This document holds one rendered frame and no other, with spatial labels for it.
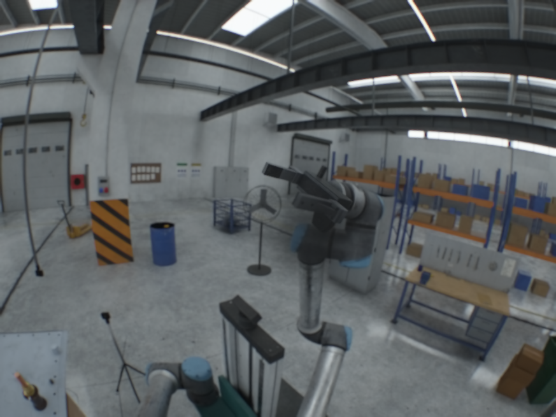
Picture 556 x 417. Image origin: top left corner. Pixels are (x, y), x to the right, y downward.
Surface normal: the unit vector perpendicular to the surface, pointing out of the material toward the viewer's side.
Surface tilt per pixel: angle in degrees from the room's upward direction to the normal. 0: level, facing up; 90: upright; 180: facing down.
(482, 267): 90
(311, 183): 79
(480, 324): 90
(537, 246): 90
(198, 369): 5
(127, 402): 0
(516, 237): 90
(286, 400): 0
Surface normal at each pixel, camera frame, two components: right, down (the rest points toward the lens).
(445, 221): -0.77, 0.07
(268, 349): 0.07, -0.98
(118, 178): 0.63, 0.19
